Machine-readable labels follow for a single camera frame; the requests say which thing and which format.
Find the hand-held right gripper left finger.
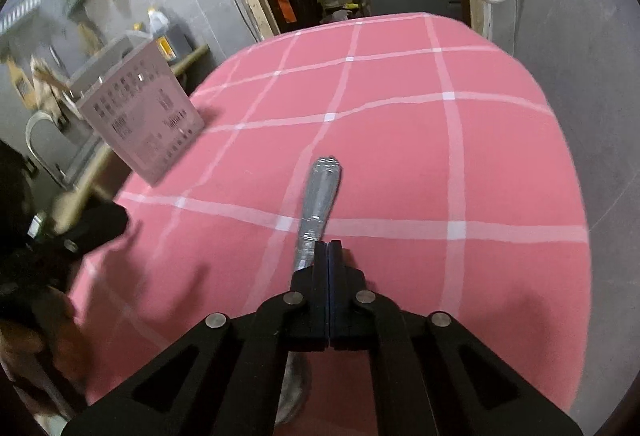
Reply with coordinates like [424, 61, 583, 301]
[60, 240, 331, 436]

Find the pink checked tablecloth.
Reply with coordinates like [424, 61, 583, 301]
[67, 11, 593, 436]

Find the perforated steel utensil holder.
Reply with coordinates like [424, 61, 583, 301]
[79, 38, 206, 187]

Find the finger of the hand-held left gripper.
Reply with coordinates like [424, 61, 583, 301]
[47, 200, 129, 262]

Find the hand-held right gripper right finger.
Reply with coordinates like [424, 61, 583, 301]
[327, 239, 584, 436]

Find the person's left hand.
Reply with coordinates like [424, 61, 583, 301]
[0, 288, 93, 399]

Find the steel faucet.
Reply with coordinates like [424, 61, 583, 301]
[24, 111, 72, 190]

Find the long steel spoon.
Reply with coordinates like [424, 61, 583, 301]
[276, 155, 344, 423]

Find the large oil bottle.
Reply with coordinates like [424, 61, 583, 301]
[147, 6, 172, 40]

